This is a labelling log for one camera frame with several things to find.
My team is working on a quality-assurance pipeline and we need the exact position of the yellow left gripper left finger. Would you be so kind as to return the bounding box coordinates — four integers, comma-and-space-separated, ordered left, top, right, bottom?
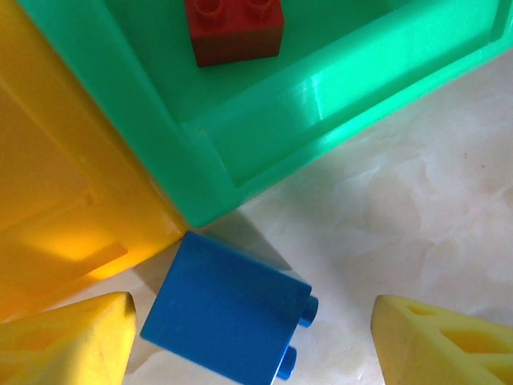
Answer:
0, 291, 138, 385

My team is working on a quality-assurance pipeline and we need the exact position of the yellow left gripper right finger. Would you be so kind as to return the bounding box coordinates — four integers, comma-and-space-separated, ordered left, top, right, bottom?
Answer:
371, 294, 513, 385

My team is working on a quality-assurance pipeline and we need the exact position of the tall blue lego brick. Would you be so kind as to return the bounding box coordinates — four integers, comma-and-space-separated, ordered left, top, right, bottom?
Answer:
139, 230, 321, 382

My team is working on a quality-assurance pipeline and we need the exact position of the yellow plastic bin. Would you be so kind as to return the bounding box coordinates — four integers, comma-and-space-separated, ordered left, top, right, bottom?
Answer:
0, 0, 189, 324

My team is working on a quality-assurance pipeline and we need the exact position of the green bin holding red bricks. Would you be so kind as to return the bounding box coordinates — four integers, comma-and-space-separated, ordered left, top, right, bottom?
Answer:
18, 0, 513, 229

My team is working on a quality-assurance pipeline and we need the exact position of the small red lego brick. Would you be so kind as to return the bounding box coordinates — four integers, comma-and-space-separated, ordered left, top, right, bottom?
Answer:
184, 0, 285, 68

